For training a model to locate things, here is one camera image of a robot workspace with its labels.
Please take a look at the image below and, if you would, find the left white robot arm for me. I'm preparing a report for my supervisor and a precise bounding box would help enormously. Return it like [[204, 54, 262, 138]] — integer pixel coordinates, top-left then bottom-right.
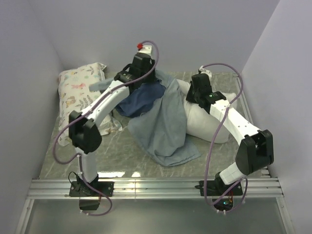
[[69, 52, 157, 196]]

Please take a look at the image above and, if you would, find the aluminium mounting rail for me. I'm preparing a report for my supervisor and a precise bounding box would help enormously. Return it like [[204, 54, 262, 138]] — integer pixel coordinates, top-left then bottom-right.
[[26, 177, 284, 199]]

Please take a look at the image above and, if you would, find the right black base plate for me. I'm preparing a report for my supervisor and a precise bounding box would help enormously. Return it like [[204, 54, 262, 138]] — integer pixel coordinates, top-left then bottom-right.
[[195, 180, 243, 196]]

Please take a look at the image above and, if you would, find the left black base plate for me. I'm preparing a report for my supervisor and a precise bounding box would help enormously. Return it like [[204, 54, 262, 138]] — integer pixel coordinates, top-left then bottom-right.
[[69, 181, 114, 197]]

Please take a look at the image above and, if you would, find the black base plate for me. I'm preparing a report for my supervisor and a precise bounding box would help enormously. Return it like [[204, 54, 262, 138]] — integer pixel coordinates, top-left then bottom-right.
[[69, 181, 114, 197], [195, 180, 243, 196]]

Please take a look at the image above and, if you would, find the floral print pillow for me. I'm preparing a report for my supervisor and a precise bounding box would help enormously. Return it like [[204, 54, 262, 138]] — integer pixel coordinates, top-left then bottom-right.
[[58, 62, 123, 147]]

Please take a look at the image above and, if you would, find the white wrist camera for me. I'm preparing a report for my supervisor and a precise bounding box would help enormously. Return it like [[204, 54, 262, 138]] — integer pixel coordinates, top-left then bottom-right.
[[137, 43, 153, 57], [198, 66, 212, 77]]

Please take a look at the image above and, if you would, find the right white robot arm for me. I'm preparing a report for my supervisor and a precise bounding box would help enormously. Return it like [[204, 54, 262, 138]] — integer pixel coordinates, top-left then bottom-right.
[[186, 73, 274, 195]]

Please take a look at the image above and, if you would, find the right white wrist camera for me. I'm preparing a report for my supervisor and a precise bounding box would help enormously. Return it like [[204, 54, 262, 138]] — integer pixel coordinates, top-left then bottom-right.
[[198, 66, 212, 77]]

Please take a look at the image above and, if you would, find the blue fish-print pillowcase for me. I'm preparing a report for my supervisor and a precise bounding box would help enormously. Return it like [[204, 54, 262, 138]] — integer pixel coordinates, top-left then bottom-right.
[[89, 70, 202, 168]]

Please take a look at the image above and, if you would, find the white pillow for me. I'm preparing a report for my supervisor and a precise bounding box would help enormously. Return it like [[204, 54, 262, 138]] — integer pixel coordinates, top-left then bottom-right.
[[177, 79, 236, 144]]

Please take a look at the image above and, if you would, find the black control box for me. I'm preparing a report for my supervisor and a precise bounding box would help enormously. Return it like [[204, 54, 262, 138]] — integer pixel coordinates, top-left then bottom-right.
[[78, 199, 100, 211]]

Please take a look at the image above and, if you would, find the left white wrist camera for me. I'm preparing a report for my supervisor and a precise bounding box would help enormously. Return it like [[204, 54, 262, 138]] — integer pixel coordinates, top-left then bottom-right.
[[137, 43, 153, 57]]

